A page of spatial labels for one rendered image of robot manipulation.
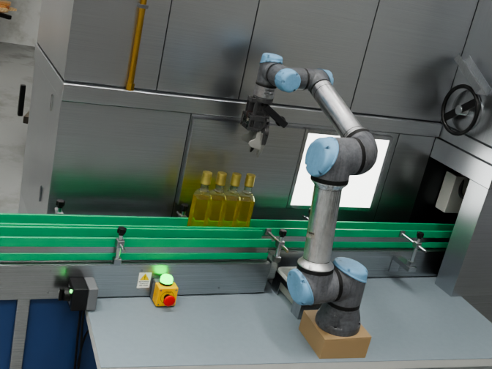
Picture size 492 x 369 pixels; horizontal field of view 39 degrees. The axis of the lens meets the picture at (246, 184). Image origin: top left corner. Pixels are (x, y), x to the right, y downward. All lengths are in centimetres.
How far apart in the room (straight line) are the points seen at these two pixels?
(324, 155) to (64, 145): 92
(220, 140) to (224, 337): 74
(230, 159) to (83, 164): 55
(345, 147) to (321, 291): 46
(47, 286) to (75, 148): 49
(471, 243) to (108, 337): 154
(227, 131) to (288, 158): 30
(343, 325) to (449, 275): 87
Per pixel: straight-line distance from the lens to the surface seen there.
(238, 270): 250
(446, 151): 308
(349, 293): 225
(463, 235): 299
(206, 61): 249
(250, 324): 239
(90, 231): 235
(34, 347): 245
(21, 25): 1013
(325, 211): 209
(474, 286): 312
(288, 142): 269
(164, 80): 246
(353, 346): 235
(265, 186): 272
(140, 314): 232
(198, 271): 243
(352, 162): 206
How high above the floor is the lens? 194
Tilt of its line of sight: 19 degrees down
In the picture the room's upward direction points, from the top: 13 degrees clockwise
